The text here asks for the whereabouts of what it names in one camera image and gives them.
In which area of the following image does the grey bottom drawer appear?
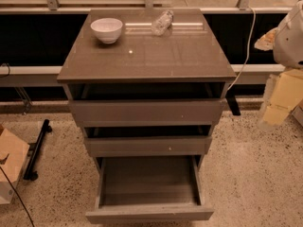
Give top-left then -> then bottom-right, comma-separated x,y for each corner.
86,156 -> 213,224

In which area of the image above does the grey drawer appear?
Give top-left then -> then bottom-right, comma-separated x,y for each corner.
84,125 -> 212,157
86,156 -> 213,224
64,82 -> 226,128

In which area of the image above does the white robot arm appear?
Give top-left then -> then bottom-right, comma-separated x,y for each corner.
255,0 -> 303,131

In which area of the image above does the grey top drawer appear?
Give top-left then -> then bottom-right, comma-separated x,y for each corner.
64,82 -> 226,128

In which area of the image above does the grey drawer cabinet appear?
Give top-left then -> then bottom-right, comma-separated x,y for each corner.
56,8 -> 238,172

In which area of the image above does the grey middle drawer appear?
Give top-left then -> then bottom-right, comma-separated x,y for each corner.
84,125 -> 212,157

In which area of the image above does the cardboard box right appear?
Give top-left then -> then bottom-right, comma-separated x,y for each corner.
292,100 -> 303,126

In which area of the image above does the cardboard box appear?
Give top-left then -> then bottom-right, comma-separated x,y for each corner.
292,100 -> 303,126
0,126 -> 29,204

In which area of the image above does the black cabinet rear leg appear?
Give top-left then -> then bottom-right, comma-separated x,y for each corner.
226,95 -> 241,116

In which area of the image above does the crumpled clear plastic bottle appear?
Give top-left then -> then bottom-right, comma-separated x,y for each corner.
151,10 -> 174,36

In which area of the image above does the white ceramic bowl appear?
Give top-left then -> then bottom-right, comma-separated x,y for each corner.
90,18 -> 123,44

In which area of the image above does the black stand foot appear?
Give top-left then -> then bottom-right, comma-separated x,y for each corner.
24,119 -> 52,181

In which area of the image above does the cardboard box left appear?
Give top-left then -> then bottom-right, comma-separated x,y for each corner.
0,126 -> 29,204

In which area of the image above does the white cable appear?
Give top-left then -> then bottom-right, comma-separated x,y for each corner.
226,7 -> 257,92

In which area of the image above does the thin black cable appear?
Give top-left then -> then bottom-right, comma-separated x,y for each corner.
0,166 -> 36,227

